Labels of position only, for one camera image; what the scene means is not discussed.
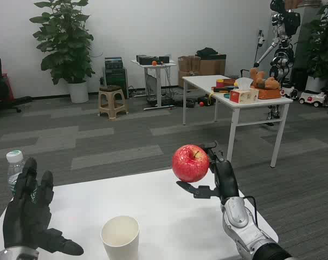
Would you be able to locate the black green equipment cabinet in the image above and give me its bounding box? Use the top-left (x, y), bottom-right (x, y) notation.
top-left (103, 68), bottom-right (128, 99)

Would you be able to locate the red apple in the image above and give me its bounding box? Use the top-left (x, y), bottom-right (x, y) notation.
top-left (171, 144), bottom-right (210, 183)

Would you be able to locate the background humanoid robot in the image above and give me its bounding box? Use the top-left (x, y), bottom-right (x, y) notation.
top-left (253, 0), bottom-right (301, 85)

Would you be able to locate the red white tissue box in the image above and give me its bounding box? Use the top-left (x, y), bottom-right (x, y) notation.
top-left (229, 77), bottom-right (259, 105)

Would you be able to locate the white device on pole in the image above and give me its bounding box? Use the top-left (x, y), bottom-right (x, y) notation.
top-left (257, 28), bottom-right (266, 47)

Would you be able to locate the large green leafy plant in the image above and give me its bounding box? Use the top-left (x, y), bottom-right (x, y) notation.
top-left (29, 0), bottom-right (96, 85)

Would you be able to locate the beige plastic stool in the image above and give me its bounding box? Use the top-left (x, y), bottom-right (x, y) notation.
top-left (98, 85), bottom-right (129, 120)

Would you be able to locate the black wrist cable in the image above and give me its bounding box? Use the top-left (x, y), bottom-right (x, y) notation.
top-left (242, 195), bottom-right (260, 229)

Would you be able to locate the small white standing desk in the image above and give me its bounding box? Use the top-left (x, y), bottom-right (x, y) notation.
top-left (130, 58), bottom-right (178, 111)

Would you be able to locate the white paper cup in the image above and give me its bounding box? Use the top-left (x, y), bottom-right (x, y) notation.
top-left (100, 215), bottom-right (140, 260)

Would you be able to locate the black cloth bundle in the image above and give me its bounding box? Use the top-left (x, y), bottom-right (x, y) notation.
top-left (196, 47), bottom-right (219, 58)

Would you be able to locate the white square plant pot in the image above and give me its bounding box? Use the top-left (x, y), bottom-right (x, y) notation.
top-left (305, 75), bottom-right (328, 93)

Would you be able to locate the yellow black tool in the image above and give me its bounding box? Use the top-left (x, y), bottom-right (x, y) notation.
top-left (201, 94), bottom-right (216, 107)

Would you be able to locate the clear plastic water bottle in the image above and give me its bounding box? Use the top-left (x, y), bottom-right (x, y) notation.
top-left (5, 149), bottom-right (27, 197)

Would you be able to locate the long white table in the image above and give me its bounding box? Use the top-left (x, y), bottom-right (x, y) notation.
top-left (182, 75), bottom-right (294, 168)

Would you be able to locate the white toy car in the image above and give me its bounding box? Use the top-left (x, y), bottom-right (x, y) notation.
top-left (298, 90), bottom-right (328, 108)

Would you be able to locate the open cardboard box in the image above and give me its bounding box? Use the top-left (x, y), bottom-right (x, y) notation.
top-left (177, 55), bottom-right (201, 89)

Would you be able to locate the dark green tall plant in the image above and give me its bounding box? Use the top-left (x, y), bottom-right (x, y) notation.
top-left (301, 0), bottom-right (328, 80)

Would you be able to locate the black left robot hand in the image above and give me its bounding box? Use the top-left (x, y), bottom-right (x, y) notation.
top-left (3, 157), bottom-right (85, 257)

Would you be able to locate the brown teddy bear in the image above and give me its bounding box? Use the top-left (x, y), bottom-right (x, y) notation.
top-left (249, 68), bottom-right (280, 90)

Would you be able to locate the wide black box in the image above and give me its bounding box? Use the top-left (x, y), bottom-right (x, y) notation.
top-left (136, 55), bottom-right (159, 66)

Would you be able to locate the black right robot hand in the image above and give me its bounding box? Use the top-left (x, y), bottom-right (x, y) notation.
top-left (176, 140), bottom-right (240, 205)

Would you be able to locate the white round plant pot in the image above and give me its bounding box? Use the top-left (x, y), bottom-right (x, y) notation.
top-left (67, 80), bottom-right (89, 103)

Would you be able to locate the large closed cardboard box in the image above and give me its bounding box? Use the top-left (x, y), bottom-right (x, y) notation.
top-left (198, 54), bottom-right (227, 78)

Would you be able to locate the orange tray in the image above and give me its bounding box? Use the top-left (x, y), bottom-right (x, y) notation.
top-left (252, 87), bottom-right (281, 100)

